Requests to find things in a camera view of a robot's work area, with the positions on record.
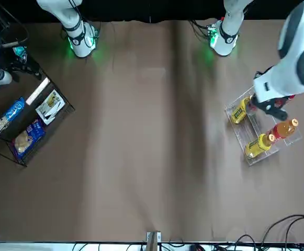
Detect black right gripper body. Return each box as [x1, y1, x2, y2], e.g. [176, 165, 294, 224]
[10, 59, 33, 81]

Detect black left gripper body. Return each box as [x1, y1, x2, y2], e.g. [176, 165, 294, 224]
[250, 94, 275, 113]

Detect red cola bottle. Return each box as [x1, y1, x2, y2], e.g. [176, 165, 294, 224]
[279, 94, 296, 106]

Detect clear acrylic bottle shelf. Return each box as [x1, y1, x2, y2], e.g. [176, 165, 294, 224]
[224, 86, 303, 167]

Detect orange tea bottle red label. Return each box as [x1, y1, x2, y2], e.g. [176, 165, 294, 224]
[265, 118, 299, 142]

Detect tea bottle yellow label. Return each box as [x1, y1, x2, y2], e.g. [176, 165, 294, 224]
[230, 96, 253, 125]
[245, 133, 277, 159]

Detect long blue cookie packet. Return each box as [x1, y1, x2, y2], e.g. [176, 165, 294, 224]
[0, 97, 26, 143]

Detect yellow and white snack packet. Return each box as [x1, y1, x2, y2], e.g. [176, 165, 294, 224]
[35, 89, 65, 126]

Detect blue cracker bag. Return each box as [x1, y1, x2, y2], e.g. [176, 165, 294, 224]
[12, 119, 47, 160]

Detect black cable with silver plug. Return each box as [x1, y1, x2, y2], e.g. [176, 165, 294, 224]
[0, 22, 29, 49]

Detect black wire basket shelf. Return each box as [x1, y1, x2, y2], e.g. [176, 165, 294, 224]
[0, 75, 76, 167]

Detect black base cable bundle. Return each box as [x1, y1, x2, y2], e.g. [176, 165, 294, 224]
[189, 19, 214, 44]

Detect black looped cable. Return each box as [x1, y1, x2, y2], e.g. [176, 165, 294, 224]
[234, 214, 304, 251]

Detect aluminium profile post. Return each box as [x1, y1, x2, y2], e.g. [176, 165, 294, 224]
[145, 231, 162, 251]

